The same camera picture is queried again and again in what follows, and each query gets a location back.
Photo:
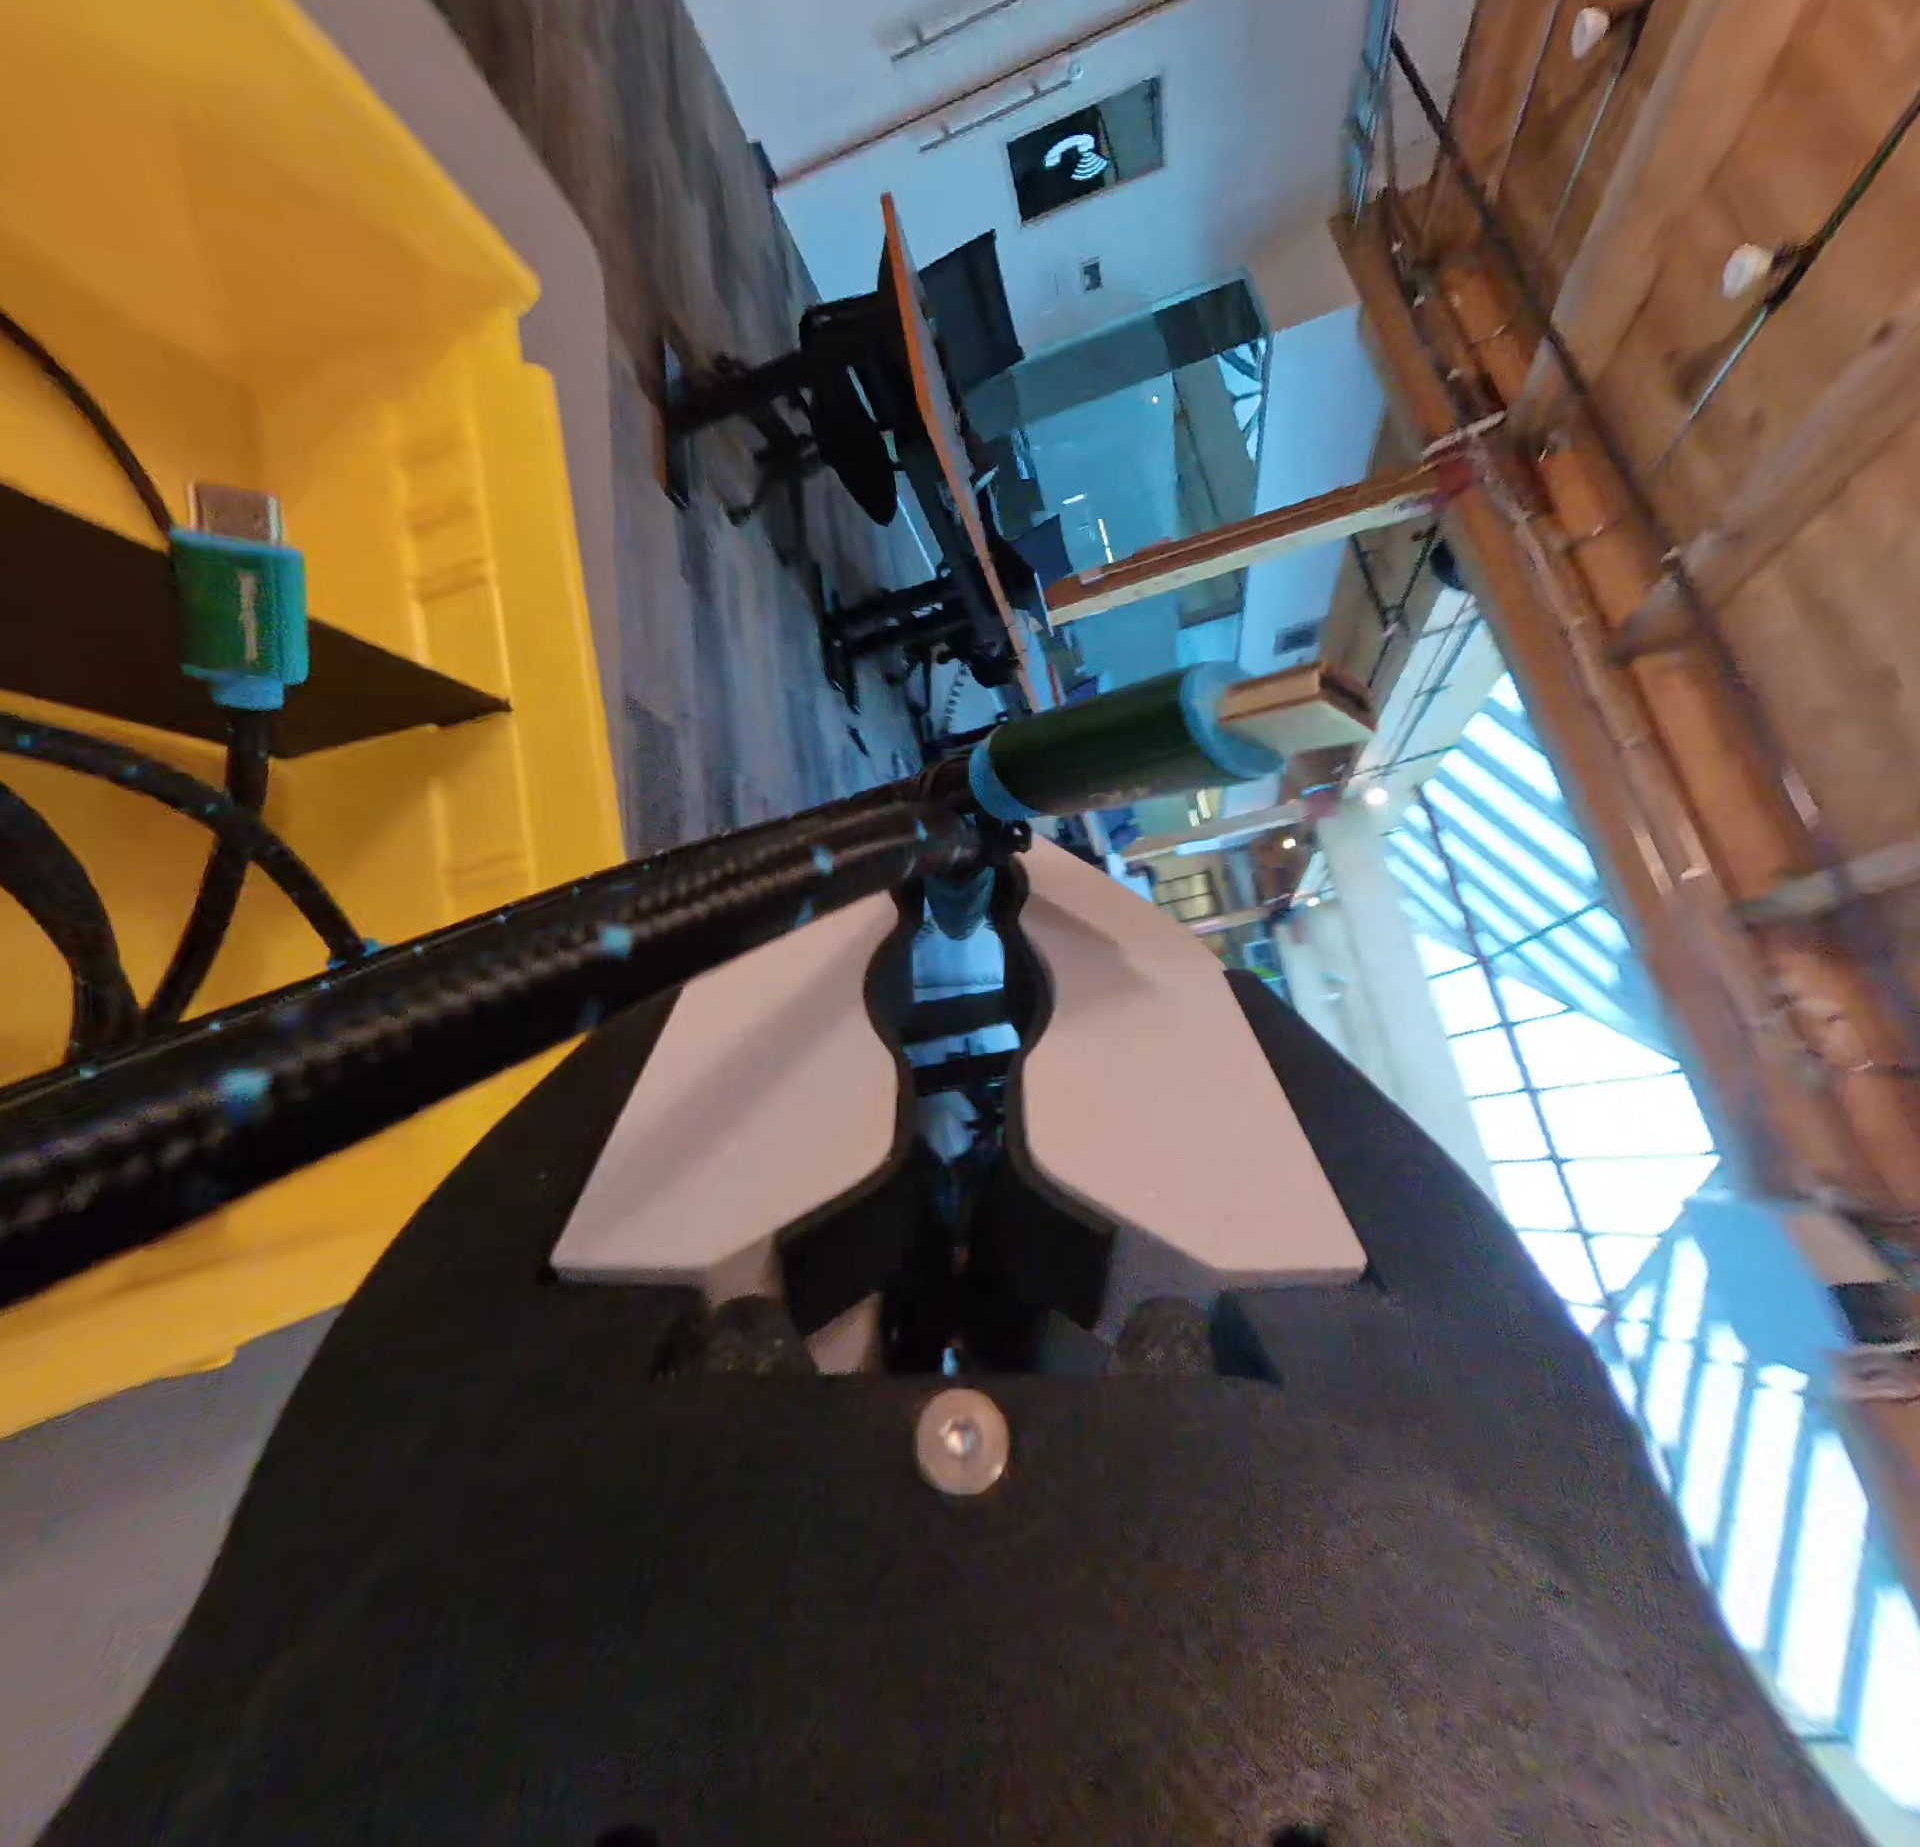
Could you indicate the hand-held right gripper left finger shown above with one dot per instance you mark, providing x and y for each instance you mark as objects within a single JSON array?
[{"x": 749, "y": 1124}]

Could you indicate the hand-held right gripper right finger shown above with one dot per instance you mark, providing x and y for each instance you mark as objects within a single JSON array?
[{"x": 1167, "y": 1111}]

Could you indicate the yellow plastic bin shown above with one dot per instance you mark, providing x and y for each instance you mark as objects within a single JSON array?
[{"x": 226, "y": 151}]

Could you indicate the black office chair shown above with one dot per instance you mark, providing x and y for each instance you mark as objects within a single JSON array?
[{"x": 854, "y": 421}]

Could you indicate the black bin divider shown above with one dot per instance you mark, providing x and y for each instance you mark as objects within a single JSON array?
[{"x": 90, "y": 614}]

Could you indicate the black phone sign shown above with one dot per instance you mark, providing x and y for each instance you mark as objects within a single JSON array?
[{"x": 1080, "y": 151}]

